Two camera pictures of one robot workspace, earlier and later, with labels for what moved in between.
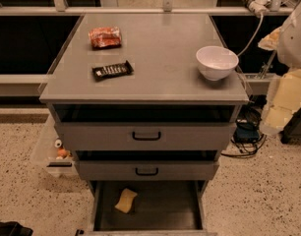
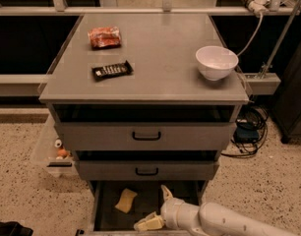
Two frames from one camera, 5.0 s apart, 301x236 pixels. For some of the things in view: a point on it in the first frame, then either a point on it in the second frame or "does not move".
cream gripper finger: x=270 y=41 → x=166 y=193
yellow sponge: x=126 y=201 does not move
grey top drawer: x=147 y=136 does not move
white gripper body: x=294 y=44 → x=174 y=211
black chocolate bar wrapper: x=107 y=71 does not move
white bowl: x=216 y=63 does not move
